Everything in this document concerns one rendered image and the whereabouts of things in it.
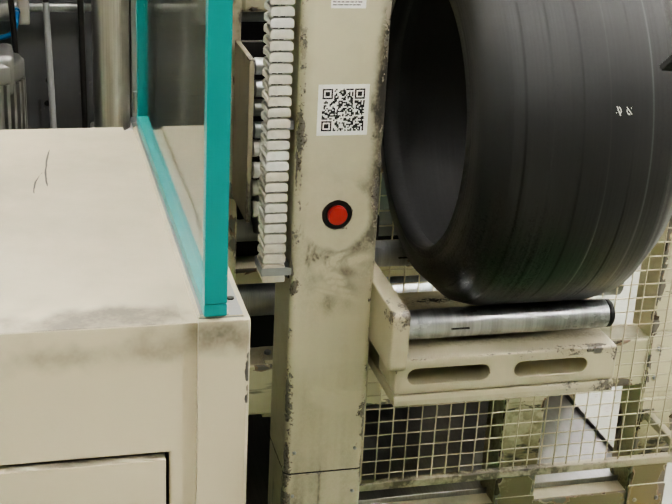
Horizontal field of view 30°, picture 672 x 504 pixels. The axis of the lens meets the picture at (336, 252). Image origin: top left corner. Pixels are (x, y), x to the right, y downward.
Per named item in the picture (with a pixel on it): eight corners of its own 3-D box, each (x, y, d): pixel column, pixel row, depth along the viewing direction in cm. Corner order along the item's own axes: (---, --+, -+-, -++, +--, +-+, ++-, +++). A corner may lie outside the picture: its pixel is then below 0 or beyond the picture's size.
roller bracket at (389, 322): (389, 374, 184) (393, 313, 180) (325, 268, 219) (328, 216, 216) (410, 372, 185) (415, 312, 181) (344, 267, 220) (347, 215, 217)
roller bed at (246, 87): (245, 223, 224) (249, 59, 213) (231, 195, 237) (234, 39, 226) (352, 218, 229) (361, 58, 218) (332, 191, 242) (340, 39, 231)
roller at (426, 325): (399, 345, 187) (401, 318, 185) (390, 332, 191) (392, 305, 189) (614, 331, 195) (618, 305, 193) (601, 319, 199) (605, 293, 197)
